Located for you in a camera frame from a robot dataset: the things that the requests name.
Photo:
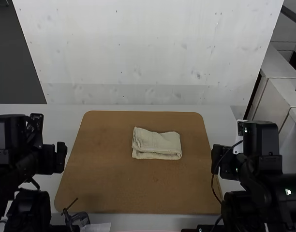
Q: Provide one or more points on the pale towel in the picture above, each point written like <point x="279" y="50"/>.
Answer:
<point x="157" y="145"/>

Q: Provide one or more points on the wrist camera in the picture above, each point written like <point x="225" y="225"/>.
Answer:
<point x="35" y="125"/>
<point x="241" y="127"/>

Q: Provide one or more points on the black clamp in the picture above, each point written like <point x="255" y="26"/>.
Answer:
<point x="70" y="218"/>

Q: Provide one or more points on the cork mat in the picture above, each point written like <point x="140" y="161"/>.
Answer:
<point x="102" y="157"/>

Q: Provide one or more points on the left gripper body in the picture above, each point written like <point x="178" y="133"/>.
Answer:
<point x="52" y="158"/>

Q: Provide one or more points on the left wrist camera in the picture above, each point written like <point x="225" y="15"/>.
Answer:
<point x="35" y="125"/>

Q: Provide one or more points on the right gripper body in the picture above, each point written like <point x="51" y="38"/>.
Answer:
<point x="225" y="164"/>

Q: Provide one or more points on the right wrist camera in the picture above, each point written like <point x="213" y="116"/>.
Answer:
<point x="241" y="127"/>

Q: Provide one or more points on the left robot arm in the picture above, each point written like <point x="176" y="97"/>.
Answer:
<point x="7" y="149"/>

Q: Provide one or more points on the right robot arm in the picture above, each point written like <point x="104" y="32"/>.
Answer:
<point x="261" y="149"/>

